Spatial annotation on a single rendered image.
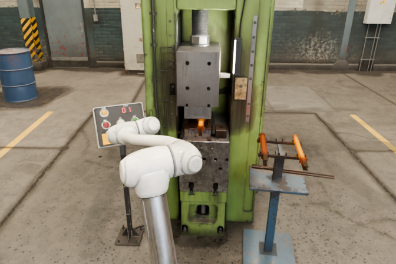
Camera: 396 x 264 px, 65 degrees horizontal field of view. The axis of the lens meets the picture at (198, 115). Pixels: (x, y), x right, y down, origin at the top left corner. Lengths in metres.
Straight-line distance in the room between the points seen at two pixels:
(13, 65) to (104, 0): 2.98
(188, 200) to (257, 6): 1.55
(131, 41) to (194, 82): 5.48
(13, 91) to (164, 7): 4.60
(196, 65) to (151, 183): 1.18
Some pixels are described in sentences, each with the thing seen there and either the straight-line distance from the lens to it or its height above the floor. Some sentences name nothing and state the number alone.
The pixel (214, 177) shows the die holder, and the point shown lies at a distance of 2.47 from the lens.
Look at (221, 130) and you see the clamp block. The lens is 2.34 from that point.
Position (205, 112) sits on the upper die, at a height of 1.12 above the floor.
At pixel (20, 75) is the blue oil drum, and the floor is 0.50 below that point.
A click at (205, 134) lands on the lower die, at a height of 0.94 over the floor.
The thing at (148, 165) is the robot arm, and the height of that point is 1.36.
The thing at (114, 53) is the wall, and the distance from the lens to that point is 8.43.
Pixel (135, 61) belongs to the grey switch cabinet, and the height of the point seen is 0.32.
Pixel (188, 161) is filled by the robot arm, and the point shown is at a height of 1.36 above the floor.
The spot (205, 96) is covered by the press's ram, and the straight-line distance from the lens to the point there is 2.24.
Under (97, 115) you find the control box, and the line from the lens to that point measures 2.23.
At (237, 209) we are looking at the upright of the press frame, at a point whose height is 0.15.
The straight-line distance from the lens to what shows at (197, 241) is 2.81.
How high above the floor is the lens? 1.97
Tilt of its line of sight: 22 degrees down
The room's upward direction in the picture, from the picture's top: 1 degrees clockwise
